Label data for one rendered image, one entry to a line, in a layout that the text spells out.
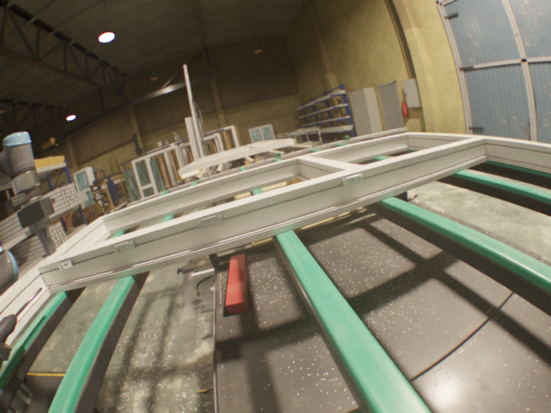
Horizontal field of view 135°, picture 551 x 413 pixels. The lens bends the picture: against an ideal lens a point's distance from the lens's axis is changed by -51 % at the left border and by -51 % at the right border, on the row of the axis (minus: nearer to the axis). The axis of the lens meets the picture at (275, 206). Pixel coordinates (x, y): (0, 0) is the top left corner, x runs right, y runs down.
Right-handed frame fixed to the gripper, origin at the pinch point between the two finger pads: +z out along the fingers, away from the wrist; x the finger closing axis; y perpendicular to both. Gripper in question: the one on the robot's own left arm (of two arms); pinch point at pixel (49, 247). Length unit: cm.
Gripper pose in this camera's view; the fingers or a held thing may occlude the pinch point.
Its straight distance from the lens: 78.7
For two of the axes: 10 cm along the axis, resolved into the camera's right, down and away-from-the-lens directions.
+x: -9.5, 2.8, -1.3
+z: 2.3, 9.2, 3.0
